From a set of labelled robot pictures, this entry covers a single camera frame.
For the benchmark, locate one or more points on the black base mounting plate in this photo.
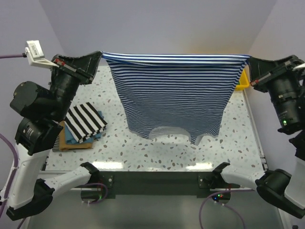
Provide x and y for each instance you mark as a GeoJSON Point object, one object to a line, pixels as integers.
{"type": "Point", "coordinates": [199, 184]}

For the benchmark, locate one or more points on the black white wide-striped tank top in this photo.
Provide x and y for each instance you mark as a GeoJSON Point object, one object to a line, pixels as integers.
{"type": "Point", "coordinates": [85, 120]}

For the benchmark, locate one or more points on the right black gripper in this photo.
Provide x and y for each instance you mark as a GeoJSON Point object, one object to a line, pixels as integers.
{"type": "Point", "coordinates": [260, 69]}

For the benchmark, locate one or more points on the black white thin-striped tank top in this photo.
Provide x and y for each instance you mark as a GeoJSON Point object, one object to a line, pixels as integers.
{"type": "Point", "coordinates": [56, 146]}

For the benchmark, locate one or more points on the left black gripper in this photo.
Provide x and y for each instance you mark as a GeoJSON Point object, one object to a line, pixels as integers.
{"type": "Point", "coordinates": [86, 64]}

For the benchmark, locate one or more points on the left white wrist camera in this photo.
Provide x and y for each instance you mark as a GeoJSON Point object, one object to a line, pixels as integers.
{"type": "Point", "coordinates": [35, 55]}

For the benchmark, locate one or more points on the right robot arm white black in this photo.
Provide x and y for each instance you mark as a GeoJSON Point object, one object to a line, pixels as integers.
{"type": "Point", "coordinates": [284, 80]}

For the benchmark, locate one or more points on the tan folded tank top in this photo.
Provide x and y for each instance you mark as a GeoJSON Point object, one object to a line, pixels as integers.
{"type": "Point", "coordinates": [65, 135]}

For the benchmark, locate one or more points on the light blue folded tank top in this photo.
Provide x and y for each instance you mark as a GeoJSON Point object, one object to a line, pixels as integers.
{"type": "Point", "coordinates": [70, 138]}

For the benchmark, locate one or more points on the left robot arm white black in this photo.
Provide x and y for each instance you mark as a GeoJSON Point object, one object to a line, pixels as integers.
{"type": "Point", "coordinates": [42, 110]}

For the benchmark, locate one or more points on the blue white striped tank top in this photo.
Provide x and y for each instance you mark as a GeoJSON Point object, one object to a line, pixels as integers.
{"type": "Point", "coordinates": [175, 93]}

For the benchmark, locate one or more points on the yellow plastic tray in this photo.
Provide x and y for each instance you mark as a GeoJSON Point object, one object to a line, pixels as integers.
{"type": "Point", "coordinates": [243, 82]}

